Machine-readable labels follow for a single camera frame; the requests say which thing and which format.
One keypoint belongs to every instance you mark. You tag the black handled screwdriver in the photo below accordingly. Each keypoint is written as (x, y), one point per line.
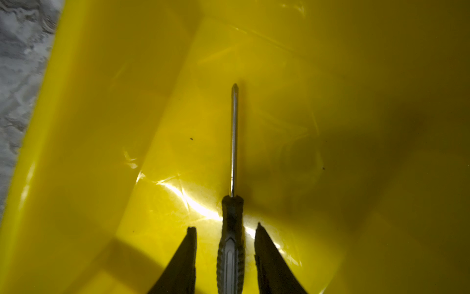
(231, 254)

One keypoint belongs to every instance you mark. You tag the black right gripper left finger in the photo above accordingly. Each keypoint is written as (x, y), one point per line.
(179, 277)

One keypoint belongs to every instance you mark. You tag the yellow plastic bin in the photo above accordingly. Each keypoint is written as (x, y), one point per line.
(354, 142)

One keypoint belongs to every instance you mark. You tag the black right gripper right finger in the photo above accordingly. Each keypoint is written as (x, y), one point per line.
(274, 275)

